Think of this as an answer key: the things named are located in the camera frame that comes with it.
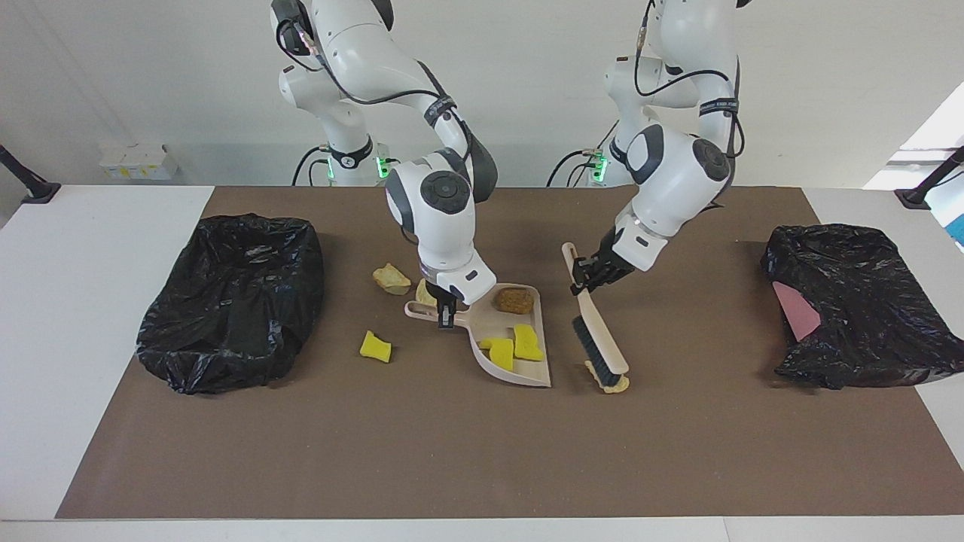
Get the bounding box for brown bread roll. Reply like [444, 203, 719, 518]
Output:
[493, 288, 535, 315]

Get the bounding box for pink bin wall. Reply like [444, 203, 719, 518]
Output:
[772, 281, 822, 342]

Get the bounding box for chunky pale bread piece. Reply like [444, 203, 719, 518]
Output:
[372, 263, 413, 296]

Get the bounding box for beige plastic dustpan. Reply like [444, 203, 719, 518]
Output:
[404, 284, 553, 388]

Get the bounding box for left black trash bag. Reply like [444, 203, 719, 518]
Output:
[136, 214, 325, 395]

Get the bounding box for yellow sponge piece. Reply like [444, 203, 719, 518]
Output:
[359, 330, 392, 364]
[480, 338, 515, 372]
[514, 324, 545, 362]

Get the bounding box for brown table mat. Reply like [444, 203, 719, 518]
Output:
[55, 186, 964, 520]

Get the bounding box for white wall socket box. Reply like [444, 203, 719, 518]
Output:
[99, 143, 180, 181]

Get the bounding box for beige hand brush black bristles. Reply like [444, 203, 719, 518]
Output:
[562, 242, 630, 388]

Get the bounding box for black bag with pink bin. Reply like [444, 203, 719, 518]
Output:
[761, 224, 964, 390]

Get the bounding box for black left base cable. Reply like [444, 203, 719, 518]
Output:
[547, 149, 603, 187]

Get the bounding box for black right base cable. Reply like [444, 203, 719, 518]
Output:
[291, 145, 332, 187]

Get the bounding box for black clamp stand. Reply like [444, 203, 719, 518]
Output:
[0, 145, 62, 205]
[895, 146, 964, 210]

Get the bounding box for black base cable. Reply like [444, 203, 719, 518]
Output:
[547, 149, 603, 187]
[291, 145, 332, 187]

